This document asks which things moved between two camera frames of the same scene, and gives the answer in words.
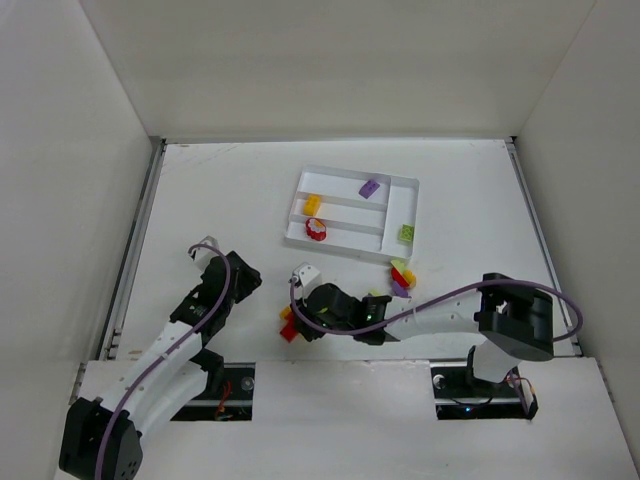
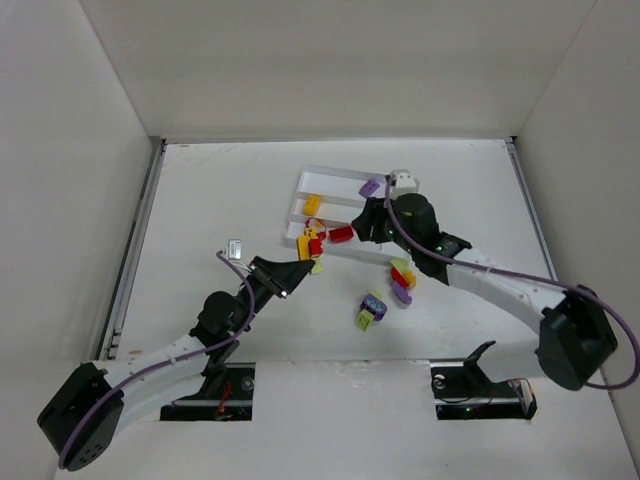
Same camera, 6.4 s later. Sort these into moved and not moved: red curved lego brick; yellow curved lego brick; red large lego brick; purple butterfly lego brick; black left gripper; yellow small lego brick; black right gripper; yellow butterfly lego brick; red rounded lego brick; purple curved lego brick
Moved: black left gripper; red large lego brick; black right gripper; yellow small lego brick
Not moved: purple butterfly lego brick; red rounded lego brick; yellow curved lego brick; yellow butterfly lego brick; red curved lego brick; purple curved lego brick
